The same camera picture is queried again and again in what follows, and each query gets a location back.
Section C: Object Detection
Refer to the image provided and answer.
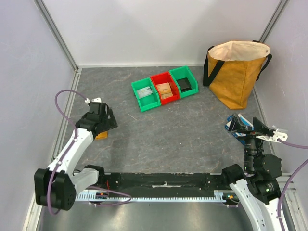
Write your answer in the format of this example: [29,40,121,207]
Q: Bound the orange leather card holder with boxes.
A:
[95,131,108,140]

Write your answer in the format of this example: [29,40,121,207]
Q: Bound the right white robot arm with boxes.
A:
[220,114,288,231]

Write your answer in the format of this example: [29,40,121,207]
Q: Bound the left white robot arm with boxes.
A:
[34,98,117,211]

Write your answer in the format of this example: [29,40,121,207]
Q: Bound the brown cards in red bin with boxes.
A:
[156,82,173,100]

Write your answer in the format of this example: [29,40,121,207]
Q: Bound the blue razor package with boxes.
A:
[224,113,253,146]

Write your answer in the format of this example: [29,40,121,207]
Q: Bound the left green plastic bin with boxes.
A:
[131,77,161,112]

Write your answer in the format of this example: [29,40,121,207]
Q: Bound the green plastic bin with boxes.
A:
[131,77,161,112]
[169,66,199,99]

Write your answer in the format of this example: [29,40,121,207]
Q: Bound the mustard tote bag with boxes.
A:
[203,41,272,110]

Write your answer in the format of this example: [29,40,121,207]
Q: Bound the right green plastic bin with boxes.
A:
[169,66,199,99]

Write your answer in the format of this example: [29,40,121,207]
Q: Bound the red plastic bin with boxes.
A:
[151,72,180,105]

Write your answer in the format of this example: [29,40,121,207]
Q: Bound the black wallet in bin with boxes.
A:
[177,78,192,93]

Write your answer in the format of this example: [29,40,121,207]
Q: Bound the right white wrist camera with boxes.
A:
[256,128,288,143]

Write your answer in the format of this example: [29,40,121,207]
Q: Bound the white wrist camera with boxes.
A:
[84,97,102,105]
[256,128,288,143]

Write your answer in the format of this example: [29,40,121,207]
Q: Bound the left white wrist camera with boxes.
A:
[84,97,102,105]

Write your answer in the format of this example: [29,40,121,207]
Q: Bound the slotted cable duct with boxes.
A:
[76,190,236,203]

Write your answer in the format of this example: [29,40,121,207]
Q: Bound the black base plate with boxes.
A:
[95,173,233,198]

